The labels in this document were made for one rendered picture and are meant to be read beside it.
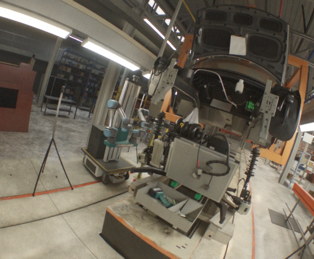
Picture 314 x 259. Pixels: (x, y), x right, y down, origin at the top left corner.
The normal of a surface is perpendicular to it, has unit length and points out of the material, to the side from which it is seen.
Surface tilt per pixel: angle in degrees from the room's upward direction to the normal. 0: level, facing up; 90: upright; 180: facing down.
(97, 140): 90
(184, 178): 106
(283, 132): 89
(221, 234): 90
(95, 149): 90
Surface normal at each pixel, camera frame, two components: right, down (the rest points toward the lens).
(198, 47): -0.51, 0.38
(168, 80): -0.51, -0.04
